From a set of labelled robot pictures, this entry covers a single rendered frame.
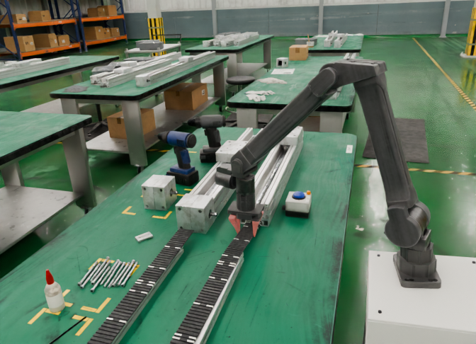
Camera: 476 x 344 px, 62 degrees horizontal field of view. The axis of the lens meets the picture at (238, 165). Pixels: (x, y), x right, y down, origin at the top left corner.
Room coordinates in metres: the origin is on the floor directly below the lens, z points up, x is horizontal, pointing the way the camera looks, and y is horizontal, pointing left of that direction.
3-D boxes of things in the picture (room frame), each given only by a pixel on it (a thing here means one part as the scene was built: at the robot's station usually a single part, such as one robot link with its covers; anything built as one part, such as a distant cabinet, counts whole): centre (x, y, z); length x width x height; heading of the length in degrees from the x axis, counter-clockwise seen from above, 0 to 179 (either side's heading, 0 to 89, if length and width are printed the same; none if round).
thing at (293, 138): (1.78, -0.24, 0.87); 0.16 x 0.11 x 0.07; 162
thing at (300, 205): (1.24, -0.20, 0.81); 0.10 x 0.08 x 0.06; 72
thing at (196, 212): (1.18, 0.14, 0.83); 0.12 x 0.09 x 0.10; 72
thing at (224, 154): (1.60, 0.01, 0.87); 0.16 x 0.11 x 0.07; 162
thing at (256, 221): (1.08, -0.03, 0.84); 0.07 x 0.07 x 0.09; 73
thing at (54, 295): (0.80, 0.47, 0.84); 0.04 x 0.04 x 0.12
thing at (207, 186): (1.60, 0.01, 0.82); 0.80 x 0.10 x 0.09; 162
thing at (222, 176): (1.11, 0.01, 1.00); 0.12 x 0.09 x 0.12; 53
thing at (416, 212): (0.80, -0.39, 0.97); 0.09 x 0.05 x 0.10; 53
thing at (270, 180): (1.55, -0.17, 0.82); 0.80 x 0.10 x 0.09; 162
